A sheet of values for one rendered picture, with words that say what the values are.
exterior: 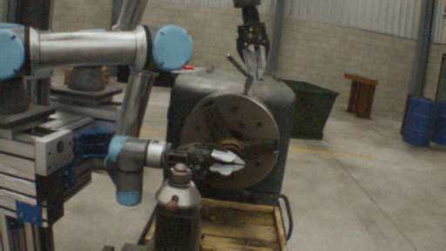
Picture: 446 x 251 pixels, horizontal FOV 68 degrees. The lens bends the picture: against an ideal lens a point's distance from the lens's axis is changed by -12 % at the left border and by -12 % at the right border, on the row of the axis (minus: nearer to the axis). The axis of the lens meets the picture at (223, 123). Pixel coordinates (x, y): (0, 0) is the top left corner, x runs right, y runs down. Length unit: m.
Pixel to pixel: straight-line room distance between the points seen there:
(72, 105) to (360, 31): 10.99
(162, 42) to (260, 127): 0.43
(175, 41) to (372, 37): 11.32
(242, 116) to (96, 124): 0.57
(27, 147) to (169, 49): 0.43
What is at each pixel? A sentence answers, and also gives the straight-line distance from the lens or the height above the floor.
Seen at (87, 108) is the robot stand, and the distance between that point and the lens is 1.43.
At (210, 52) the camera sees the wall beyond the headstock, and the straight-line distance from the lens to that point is 11.20.
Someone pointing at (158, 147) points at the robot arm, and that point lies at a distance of 0.98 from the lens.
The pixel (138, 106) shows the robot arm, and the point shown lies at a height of 1.18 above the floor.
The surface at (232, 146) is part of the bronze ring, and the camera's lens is 1.03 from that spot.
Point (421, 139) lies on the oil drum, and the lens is 7.57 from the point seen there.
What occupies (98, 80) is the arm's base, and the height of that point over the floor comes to 1.20.
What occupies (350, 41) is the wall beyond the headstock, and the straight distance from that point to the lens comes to 11.85.
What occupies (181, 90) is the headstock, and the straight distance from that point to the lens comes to 1.31.
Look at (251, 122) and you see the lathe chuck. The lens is 1.15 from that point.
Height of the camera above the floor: 1.39
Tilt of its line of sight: 12 degrees down
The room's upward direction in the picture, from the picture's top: 7 degrees clockwise
